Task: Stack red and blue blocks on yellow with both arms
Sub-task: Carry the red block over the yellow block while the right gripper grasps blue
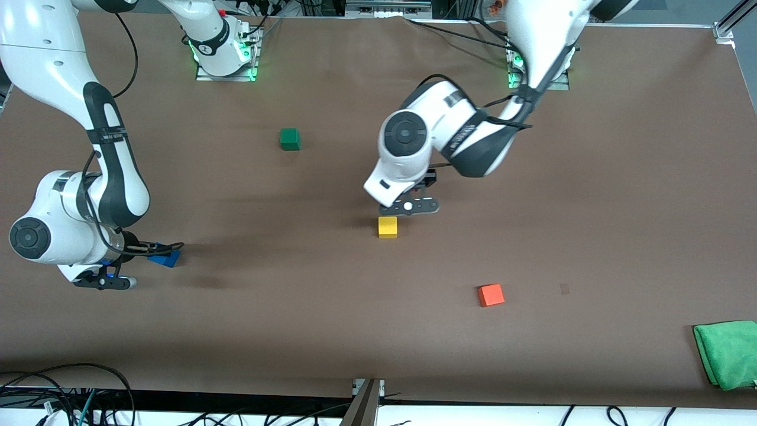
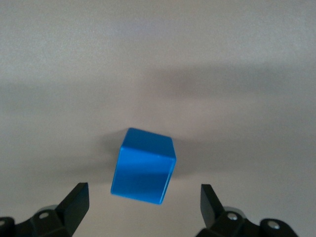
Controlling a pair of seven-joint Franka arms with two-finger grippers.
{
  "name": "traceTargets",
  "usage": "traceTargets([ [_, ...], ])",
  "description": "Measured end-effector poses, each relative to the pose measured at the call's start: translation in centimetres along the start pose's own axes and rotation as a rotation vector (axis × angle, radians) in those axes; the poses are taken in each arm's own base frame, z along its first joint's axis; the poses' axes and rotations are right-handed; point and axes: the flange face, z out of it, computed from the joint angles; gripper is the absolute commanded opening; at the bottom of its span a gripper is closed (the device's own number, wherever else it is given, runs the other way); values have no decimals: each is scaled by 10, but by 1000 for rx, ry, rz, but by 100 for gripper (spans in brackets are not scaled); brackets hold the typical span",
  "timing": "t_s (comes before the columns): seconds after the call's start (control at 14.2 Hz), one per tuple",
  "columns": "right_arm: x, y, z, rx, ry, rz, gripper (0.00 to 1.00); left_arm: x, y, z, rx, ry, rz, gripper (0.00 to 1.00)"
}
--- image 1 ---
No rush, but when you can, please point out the orange wooden block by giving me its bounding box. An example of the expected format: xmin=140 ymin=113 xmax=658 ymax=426
xmin=478 ymin=283 xmax=506 ymax=308

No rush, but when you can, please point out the brown table cover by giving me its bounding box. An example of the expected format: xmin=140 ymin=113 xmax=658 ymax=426
xmin=0 ymin=12 xmax=757 ymax=409

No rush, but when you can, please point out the green folded cloth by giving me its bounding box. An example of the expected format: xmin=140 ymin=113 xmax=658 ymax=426
xmin=693 ymin=320 xmax=757 ymax=391

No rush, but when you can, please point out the black looped cable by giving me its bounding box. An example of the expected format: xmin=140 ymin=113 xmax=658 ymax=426
xmin=0 ymin=363 xmax=136 ymax=426

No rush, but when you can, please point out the teal cable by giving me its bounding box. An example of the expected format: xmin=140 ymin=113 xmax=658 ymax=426
xmin=76 ymin=389 xmax=97 ymax=426

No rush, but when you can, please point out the long black table cable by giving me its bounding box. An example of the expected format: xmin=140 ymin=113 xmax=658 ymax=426
xmin=404 ymin=17 xmax=510 ymax=51

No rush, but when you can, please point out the grey metal rail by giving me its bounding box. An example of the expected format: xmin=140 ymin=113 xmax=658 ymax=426
xmin=345 ymin=0 xmax=434 ymax=18

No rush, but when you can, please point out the aluminium profile bracket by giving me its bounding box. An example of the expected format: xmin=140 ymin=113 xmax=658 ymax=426
xmin=340 ymin=377 xmax=386 ymax=426

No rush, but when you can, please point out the aluminium frame profile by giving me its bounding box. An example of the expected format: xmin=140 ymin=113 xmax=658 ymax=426
xmin=714 ymin=0 xmax=757 ymax=41

